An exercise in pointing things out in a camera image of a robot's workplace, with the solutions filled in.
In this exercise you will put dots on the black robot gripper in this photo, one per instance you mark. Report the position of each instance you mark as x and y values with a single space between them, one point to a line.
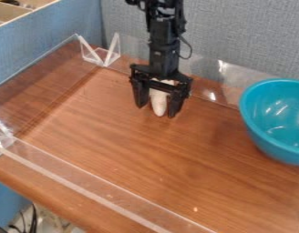
161 76

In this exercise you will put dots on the white plush mushroom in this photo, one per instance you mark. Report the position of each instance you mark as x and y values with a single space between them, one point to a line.
158 98

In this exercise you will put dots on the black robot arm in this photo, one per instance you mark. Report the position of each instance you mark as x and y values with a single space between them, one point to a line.
164 19

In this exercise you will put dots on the blue plastic bowl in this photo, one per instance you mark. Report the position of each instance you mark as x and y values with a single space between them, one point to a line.
268 107

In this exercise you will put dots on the clear acrylic back barrier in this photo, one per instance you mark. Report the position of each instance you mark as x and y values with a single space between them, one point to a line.
219 81

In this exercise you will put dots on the clear acrylic barrier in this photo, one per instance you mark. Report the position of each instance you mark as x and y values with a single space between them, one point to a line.
219 81
113 197

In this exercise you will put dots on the clear acrylic front barrier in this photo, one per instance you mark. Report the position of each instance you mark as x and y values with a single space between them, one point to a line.
113 197

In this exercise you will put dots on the wooden shelf unit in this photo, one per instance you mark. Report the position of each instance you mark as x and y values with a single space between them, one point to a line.
13 9

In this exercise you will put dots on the clear acrylic corner bracket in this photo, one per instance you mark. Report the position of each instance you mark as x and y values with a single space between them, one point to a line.
100 56

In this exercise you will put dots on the clear acrylic left bracket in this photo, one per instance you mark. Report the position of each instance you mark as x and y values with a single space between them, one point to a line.
6 139

